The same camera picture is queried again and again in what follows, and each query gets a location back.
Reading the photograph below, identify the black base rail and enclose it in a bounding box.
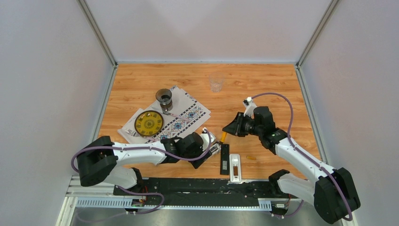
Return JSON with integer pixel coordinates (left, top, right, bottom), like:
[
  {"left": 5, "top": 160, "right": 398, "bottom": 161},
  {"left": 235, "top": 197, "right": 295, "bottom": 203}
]
[{"left": 132, "top": 178, "right": 289, "bottom": 207}]

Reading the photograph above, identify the yellow handled screwdriver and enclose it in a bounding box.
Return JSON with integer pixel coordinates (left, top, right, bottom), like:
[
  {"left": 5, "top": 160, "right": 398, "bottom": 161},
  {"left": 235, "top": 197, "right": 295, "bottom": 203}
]
[{"left": 218, "top": 131, "right": 227, "bottom": 145}]

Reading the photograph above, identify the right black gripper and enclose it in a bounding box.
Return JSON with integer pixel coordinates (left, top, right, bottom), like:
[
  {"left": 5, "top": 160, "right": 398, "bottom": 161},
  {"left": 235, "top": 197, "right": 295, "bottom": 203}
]
[{"left": 223, "top": 112, "right": 263, "bottom": 137}]

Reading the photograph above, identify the white remote battery bay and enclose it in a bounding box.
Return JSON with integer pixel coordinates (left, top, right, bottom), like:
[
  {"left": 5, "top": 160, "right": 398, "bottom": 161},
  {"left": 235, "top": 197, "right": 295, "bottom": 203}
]
[{"left": 229, "top": 154, "right": 242, "bottom": 184}]

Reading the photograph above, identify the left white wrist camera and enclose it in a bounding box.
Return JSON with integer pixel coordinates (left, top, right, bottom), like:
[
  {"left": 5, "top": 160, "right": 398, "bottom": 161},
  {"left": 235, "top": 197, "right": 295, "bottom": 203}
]
[{"left": 200, "top": 127, "right": 216, "bottom": 152}]

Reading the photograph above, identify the pink handled fork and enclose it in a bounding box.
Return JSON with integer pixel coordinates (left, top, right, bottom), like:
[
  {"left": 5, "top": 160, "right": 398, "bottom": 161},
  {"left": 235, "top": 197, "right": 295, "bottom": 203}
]
[{"left": 125, "top": 129, "right": 159, "bottom": 142}]

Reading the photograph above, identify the patterned white placemat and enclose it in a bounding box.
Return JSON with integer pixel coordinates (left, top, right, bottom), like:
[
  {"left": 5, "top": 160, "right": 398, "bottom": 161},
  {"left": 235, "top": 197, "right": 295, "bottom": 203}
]
[{"left": 118, "top": 86, "right": 211, "bottom": 144}]

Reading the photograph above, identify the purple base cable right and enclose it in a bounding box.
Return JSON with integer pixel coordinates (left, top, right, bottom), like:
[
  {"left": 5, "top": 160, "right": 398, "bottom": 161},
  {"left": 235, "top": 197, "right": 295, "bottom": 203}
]
[{"left": 269, "top": 199, "right": 304, "bottom": 218}]

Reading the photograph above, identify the yellow black plate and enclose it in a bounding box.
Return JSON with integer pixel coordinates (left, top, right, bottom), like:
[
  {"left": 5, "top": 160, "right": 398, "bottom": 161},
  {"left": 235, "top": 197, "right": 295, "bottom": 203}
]
[{"left": 134, "top": 110, "right": 164, "bottom": 137}]

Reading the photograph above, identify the clear drinking glass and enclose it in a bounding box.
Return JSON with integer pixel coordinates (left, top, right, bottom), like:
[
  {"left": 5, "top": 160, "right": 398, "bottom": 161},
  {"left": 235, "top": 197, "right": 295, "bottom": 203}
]
[{"left": 208, "top": 73, "right": 225, "bottom": 92}]

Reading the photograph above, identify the dark smoked glass cup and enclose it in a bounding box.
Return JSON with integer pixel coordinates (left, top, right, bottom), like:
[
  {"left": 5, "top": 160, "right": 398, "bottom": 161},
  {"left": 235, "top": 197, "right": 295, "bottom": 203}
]
[{"left": 155, "top": 89, "right": 173, "bottom": 112}]

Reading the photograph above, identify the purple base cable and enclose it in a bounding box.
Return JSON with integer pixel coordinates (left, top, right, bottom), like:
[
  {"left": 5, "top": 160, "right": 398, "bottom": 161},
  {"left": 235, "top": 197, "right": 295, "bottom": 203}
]
[
  {"left": 269, "top": 199, "right": 304, "bottom": 218},
  {"left": 117, "top": 186, "right": 165, "bottom": 215}
]

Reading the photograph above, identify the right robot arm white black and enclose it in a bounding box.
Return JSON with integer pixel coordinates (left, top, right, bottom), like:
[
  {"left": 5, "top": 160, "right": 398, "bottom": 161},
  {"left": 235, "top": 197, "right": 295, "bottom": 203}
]
[{"left": 222, "top": 106, "right": 361, "bottom": 224}]

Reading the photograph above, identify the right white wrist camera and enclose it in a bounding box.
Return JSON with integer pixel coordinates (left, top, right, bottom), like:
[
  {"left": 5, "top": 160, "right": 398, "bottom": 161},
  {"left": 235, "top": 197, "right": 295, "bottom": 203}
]
[{"left": 243, "top": 97, "right": 257, "bottom": 117}]

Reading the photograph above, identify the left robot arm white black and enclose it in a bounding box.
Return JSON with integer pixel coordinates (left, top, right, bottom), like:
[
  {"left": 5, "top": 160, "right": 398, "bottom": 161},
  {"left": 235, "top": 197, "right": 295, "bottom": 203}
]
[{"left": 71, "top": 129, "right": 221, "bottom": 195}]

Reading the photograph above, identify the white slim remote control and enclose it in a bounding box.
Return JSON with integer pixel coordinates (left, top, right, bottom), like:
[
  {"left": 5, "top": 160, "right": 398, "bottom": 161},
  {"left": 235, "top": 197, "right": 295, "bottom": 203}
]
[{"left": 209, "top": 143, "right": 222, "bottom": 155}]

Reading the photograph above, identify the black remote control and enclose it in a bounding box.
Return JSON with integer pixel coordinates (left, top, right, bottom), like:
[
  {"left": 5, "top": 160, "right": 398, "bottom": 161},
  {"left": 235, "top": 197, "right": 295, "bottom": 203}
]
[{"left": 220, "top": 144, "right": 230, "bottom": 176}]

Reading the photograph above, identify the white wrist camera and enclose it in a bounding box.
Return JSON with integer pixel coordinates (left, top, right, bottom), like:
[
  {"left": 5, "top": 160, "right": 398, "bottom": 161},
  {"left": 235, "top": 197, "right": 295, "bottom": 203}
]
[
  {"left": 200, "top": 127, "right": 216, "bottom": 152},
  {"left": 243, "top": 97, "right": 257, "bottom": 117}
]

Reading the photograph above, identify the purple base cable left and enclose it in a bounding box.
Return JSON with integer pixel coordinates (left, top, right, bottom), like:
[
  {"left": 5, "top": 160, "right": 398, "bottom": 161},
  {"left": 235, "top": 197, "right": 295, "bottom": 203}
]
[{"left": 117, "top": 186, "right": 165, "bottom": 215}]

